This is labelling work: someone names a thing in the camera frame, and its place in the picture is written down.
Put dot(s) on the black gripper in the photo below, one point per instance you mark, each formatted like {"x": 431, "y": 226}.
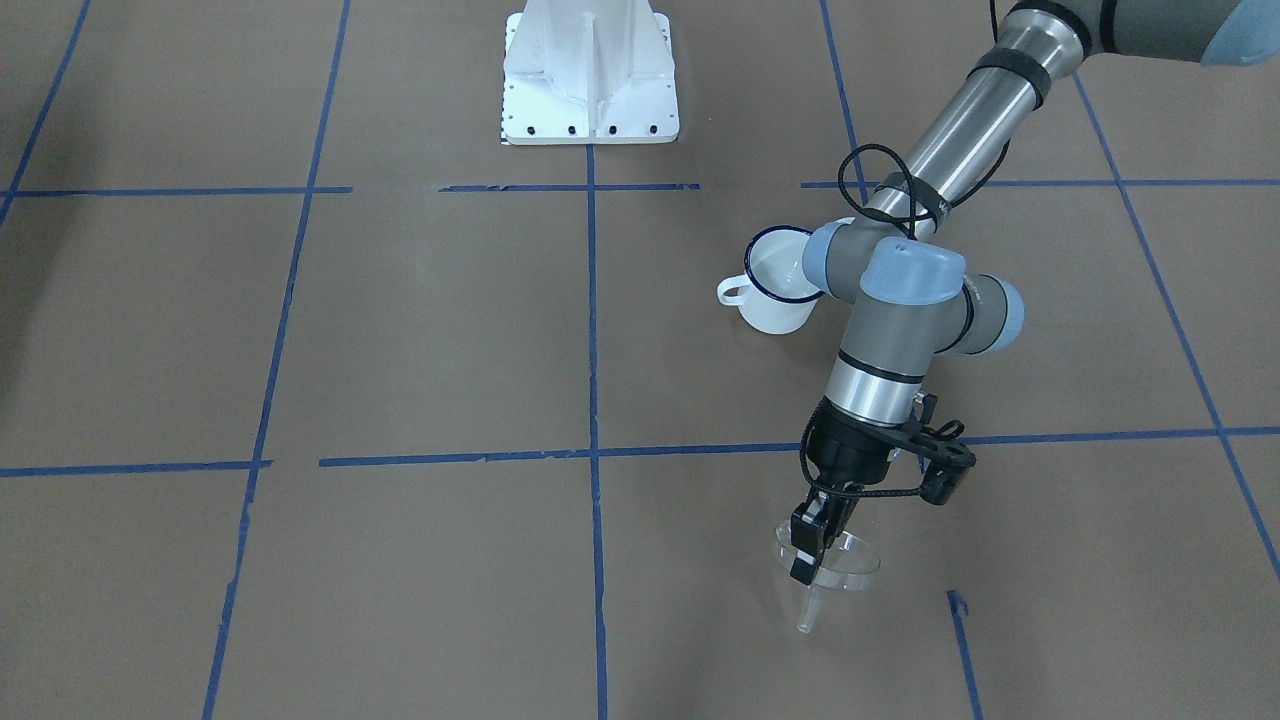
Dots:
{"x": 846, "y": 453}

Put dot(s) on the clear glass funnel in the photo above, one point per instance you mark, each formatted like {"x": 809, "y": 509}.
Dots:
{"x": 850, "y": 565}

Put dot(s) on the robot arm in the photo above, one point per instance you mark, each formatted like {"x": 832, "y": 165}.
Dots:
{"x": 912, "y": 300}

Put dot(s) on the white enamel mug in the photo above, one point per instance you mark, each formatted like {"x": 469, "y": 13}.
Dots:
{"x": 772, "y": 293}

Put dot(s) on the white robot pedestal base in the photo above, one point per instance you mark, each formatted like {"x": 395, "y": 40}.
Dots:
{"x": 580, "y": 72}

